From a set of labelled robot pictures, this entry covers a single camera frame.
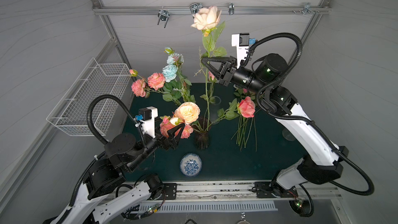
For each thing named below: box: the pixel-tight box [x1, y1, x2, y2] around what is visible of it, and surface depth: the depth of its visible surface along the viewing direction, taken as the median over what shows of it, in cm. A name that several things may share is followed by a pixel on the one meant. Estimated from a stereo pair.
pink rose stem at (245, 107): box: [211, 96, 256, 125], surface depth 58 cm
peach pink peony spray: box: [129, 68, 167, 98], surface depth 62 cm
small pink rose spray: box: [224, 88, 257, 152], surface depth 90 cm
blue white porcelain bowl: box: [179, 152, 203, 178], surface depth 82 cm
